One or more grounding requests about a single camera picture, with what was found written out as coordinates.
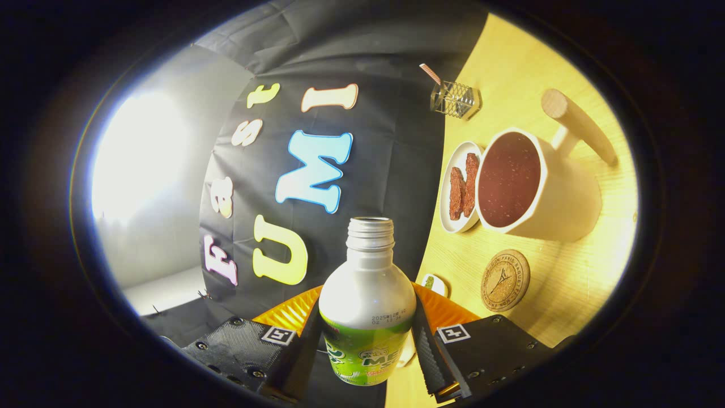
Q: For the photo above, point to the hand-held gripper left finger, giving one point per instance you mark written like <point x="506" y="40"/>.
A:
<point x="303" y="362"/>

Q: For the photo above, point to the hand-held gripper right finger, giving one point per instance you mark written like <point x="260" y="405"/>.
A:
<point x="427" y="357"/>

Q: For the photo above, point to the silver green juice bottle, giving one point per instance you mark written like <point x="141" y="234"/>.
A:
<point x="368" y="294"/>

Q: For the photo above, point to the round cork coaster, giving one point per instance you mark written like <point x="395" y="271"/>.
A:
<point x="505" y="280"/>

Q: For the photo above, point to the white divided dish of beans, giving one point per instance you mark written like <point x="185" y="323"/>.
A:
<point x="436" y="283"/>

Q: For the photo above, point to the white oval plate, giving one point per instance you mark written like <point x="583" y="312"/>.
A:
<point x="446" y="195"/>

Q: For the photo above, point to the red-brown food piece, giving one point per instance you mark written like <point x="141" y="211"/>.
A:
<point x="470" y="181"/>
<point x="456" y="195"/>

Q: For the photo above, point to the pink striped straw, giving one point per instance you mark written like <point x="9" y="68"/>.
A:
<point x="430" y="73"/>

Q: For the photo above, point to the wooden table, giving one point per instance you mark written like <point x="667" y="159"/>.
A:
<point x="510" y="62"/>

